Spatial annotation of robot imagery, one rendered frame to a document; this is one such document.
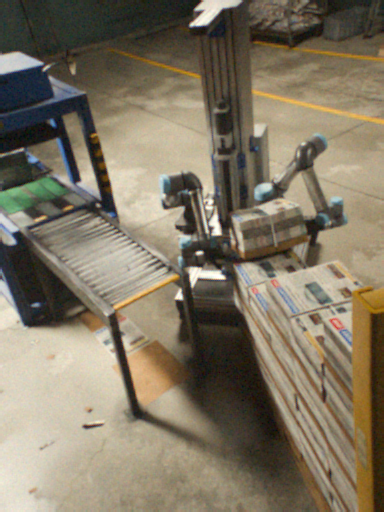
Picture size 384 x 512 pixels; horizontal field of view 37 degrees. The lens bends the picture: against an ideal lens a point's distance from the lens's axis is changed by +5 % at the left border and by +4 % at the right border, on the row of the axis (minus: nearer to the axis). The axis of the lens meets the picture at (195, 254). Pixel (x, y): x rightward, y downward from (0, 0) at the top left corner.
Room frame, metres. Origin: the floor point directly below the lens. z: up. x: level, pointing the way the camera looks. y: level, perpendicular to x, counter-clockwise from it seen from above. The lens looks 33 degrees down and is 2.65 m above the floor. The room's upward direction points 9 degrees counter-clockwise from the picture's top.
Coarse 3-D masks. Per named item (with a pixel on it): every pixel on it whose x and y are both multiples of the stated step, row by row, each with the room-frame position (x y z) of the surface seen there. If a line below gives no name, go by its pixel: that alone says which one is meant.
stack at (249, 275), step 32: (256, 256) 2.68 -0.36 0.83; (288, 256) 2.63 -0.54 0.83; (256, 288) 2.38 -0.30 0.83; (256, 320) 2.31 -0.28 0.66; (256, 352) 2.37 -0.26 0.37; (288, 352) 1.90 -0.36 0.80; (256, 384) 2.46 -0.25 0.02; (288, 384) 1.91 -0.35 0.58; (288, 416) 1.96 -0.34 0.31; (320, 416) 1.60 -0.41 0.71; (288, 448) 2.01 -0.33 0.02; (320, 448) 1.63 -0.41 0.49; (320, 480) 1.63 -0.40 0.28
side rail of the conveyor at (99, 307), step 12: (24, 228) 3.54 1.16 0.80; (24, 240) 3.51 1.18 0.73; (36, 240) 3.35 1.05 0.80; (36, 252) 3.32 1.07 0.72; (48, 252) 3.16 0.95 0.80; (48, 264) 3.15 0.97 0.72; (60, 264) 2.99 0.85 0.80; (60, 276) 2.98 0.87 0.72; (72, 276) 2.83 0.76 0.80; (72, 288) 2.83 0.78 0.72; (84, 288) 2.68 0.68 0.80; (84, 300) 2.68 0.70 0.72; (96, 300) 2.55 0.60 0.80; (96, 312) 2.54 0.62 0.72; (108, 312) 2.42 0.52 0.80; (108, 324) 2.41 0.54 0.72
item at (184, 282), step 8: (96, 208) 3.70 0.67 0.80; (104, 216) 3.55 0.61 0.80; (112, 224) 3.42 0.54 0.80; (120, 224) 3.39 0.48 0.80; (120, 232) 3.31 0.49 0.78; (128, 232) 3.26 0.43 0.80; (136, 240) 3.14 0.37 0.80; (144, 248) 3.03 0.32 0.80; (152, 248) 3.01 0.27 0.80; (160, 256) 2.90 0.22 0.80; (168, 264) 2.79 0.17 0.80; (176, 272) 2.70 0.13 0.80; (184, 272) 2.68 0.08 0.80; (176, 280) 2.72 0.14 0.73; (184, 280) 2.64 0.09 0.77; (184, 288) 2.64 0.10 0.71
